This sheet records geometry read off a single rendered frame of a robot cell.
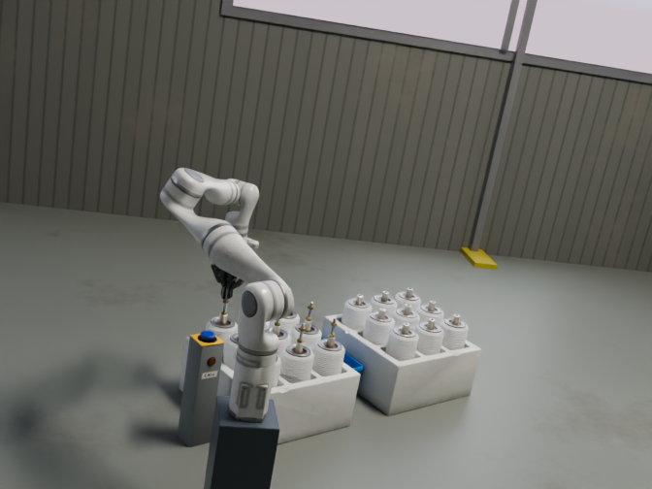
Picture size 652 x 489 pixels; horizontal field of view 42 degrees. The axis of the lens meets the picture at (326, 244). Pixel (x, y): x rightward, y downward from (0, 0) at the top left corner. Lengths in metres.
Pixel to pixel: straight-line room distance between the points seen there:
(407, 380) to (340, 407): 0.28
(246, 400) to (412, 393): 0.94
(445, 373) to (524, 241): 1.95
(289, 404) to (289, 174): 2.00
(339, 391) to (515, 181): 2.30
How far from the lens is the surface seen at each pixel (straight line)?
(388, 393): 2.76
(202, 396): 2.39
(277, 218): 4.34
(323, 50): 4.19
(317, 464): 2.48
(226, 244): 2.01
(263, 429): 2.01
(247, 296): 1.90
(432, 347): 2.84
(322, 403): 2.55
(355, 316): 2.90
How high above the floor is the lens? 1.32
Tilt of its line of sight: 18 degrees down
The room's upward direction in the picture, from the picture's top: 10 degrees clockwise
